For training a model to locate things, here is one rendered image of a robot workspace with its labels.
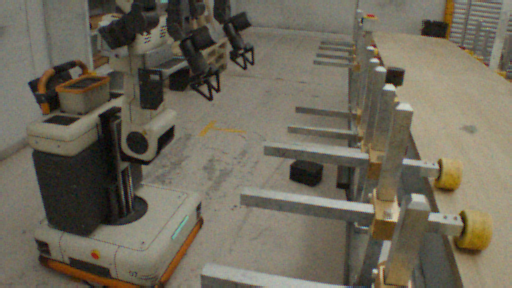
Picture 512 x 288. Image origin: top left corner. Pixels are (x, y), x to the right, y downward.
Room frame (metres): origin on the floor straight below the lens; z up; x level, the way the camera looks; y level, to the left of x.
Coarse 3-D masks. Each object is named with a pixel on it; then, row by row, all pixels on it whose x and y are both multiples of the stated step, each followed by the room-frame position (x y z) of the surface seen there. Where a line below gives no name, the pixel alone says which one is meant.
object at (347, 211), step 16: (256, 192) 0.70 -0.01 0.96; (272, 192) 0.71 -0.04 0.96; (272, 208) 0.68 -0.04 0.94; (288, 208) 0.68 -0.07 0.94; (304, 208) 0.67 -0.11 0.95; (320, 208) 0.66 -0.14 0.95; (336, 208) 0.66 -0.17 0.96; (352, 208) 0.66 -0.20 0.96; (368, 208) 0.66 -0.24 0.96; (432, 224) 0.62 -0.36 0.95; (448, 224) 0.61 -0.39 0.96
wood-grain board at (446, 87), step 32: (384, 32) 3.85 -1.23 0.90; (384, 64) 2.34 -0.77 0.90; (416, 64) 2.41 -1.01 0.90; (448, 64) 2.50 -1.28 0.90; (480, 64) 2.62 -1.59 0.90; (416, 96) 1.68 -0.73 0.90; (448, 96) 1.72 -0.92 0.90; (480, 96) 1.77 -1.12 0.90; (416, 128) 1.27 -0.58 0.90; (448, 128) 1.29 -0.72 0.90; (480, 128) 1.31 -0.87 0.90; (480, 160) 1.03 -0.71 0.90; (448, 192) 0.83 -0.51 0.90; (480, 192) 0.83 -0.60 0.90; (448, 256) 0.60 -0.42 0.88; (480, 256) 0.57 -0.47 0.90
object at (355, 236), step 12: (348, 60) 3.62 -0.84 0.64; (348, 72) 3.12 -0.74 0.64; (348, 84) 2.71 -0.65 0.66; (348, 96) 2.39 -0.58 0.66; (348, 120) 2.03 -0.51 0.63; (348, 144) 1.67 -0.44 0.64; (348, 192) 1.17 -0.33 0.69; (360, 192) 1.15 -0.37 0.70; (348, 228) 0.95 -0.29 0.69; (360, 228) 0.91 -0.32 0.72; (348, 240) 0.89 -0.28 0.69; (360, 240) 0.88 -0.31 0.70; (348, 252) 0.83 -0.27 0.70; (360, 252) 0.83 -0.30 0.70; (348, 264) 0.78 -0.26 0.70; (348, 276) 0.73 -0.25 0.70
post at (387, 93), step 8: (384, 88) 0.92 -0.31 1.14; (392, 88) 0.92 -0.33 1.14; (384, 96) 0.92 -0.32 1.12; (392, 96) 0.92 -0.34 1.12; (384, 104) 0.92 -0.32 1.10; (392, 104) 0.92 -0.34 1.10; (384, 112) 0.92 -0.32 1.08; (376, 120) 0.94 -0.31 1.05; (384, 120) 0.92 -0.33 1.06; (376, 128) 0.92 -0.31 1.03; (384, 128) 0.92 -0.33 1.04; (376, 136) 0.92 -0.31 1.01; (384, 136) 0.92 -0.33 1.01; (376, 144) 0.92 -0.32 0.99; (384, 144) 0.92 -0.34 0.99; (368, 184) 0.92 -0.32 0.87; (376, 184) 0.92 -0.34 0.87; (368, 192) 0.92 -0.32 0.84; (368, 200) 0.92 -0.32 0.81; (360, 224) 0.92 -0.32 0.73; (368, 224) 0.92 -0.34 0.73
